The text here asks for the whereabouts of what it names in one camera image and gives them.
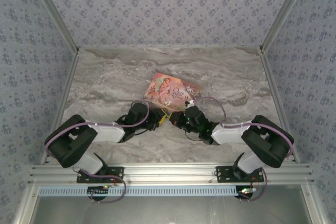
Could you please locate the base circuit board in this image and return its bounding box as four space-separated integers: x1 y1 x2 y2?
87 186 110 196
236 186 257 199

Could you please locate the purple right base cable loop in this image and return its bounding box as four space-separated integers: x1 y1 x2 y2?
239 168 268 202

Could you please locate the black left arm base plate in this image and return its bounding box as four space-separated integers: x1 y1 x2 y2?
77 165 125 184

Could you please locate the slotted pale blue cable duct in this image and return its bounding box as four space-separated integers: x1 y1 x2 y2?
39 185 254 198

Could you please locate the left base circuit board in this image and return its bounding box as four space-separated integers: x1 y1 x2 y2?
87 186 110 196

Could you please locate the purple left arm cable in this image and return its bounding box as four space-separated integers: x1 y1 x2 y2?
44 107 150 158

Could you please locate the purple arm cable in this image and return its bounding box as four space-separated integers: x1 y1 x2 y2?
193 96 294 159
44 107 150 158

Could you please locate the pink book-shaped box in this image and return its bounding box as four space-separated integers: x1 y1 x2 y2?
143 71 203 112

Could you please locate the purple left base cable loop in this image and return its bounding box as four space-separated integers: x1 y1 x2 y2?
88 174 127 204

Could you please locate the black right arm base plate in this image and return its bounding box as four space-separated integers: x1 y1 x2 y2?
215 165 265 183

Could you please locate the aluminium mounting rail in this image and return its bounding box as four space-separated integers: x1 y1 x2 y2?
26 163 315 185

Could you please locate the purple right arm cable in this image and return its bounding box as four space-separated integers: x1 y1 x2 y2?
193 96 294 159

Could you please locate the aluminium frame post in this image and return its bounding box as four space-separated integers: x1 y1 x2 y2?
26 0 80 53
259 0 315 53

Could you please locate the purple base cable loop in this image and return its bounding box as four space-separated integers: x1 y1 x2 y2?
239 168 268 202
88 174 127 204

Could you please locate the aluminium table side rail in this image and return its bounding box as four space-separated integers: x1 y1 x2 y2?
258 48 300 163
40 50 81 166

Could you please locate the right base circuit board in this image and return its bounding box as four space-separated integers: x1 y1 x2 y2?
236 186 257 199

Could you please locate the grey metal sheet panel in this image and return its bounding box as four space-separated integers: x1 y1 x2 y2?
13 183 329 224

